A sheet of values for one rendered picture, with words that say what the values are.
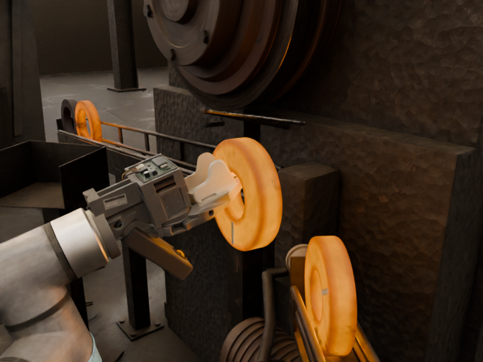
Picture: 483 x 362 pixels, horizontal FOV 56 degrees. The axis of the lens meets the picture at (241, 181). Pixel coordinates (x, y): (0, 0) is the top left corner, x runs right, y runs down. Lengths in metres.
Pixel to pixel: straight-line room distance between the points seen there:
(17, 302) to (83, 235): 0.10
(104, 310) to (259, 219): 1.39
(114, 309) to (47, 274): 1.36
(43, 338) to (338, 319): 0.33
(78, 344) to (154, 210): 0.18
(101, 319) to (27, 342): 1.31
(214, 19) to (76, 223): 0.43
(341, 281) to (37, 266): 0.35
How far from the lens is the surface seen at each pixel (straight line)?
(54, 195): 1.38
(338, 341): 0.59
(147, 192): 0.54
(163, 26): 0.99
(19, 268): 0.55
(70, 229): 0.55
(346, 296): 0.57
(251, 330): 0.86
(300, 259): 0.70
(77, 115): 1.87
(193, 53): 0.88
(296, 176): 0.81
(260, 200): 0.57
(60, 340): 0.57
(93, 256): 0.55
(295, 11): 0.79
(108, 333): 1.79
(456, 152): 0.75
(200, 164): 0.62
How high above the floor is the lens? 1.05
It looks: 19 degrees down
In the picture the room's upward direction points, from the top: straight up
